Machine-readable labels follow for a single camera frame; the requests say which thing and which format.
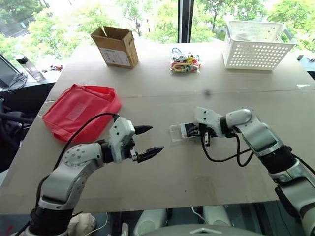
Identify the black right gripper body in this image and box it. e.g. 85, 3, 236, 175
197, 123, 218, 148

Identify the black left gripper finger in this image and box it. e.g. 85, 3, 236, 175
134, 124, 154, 136
136, 146, 165, 164

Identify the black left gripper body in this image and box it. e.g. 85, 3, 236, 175
124, 137, 141, 163

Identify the white smartphone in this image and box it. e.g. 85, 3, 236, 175
180, 122, 200, 140

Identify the clear plastic phone case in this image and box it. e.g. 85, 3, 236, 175
169, 122, 199, 144

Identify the clear bag of colourful clips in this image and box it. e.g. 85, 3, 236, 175
169, 46, 202, 76

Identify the white rounded robot leg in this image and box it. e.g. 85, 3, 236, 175
202, 205, 232, 227
136, 208, 168, 236

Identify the red fabric bag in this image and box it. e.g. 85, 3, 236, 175
42, 84, 123, 143

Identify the open brown cardboard box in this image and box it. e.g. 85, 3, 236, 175
90, 26, 139, 70

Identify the white crumpled cloth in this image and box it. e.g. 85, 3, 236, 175
67, 213, 97, 236

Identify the grey robot torso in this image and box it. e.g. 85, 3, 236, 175
137, 222, 262, 236

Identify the white perforated plastic basket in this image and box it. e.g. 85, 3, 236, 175
221, 20, 297, 72

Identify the black side desk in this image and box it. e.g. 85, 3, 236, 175
0, 80, 56, 128

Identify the black chair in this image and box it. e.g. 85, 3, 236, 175
0, 95, 34, 174

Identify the clear water bottle black lid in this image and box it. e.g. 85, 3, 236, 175
15, 55, 46, 82

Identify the grey laptop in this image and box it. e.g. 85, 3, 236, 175
0, 53, 20, 88

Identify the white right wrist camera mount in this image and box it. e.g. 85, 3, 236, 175
192, 106, 226, 138

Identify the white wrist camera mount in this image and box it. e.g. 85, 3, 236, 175
192, 106, 226, 138
107, 116, 136, 163

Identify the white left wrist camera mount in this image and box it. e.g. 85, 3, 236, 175
107, 116, 136, 163

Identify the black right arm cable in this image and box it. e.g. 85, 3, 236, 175
201, 132, 254, 168

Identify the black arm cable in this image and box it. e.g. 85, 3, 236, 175
36, 112, 121, 200
201, 132, 254, 168

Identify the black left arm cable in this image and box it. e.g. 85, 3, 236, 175
36, 112, 121, 200

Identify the thin white cable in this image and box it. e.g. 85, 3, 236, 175
88, 211, 109, 234

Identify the dark window frame post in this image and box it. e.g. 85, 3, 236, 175
177, 0, 197, 45

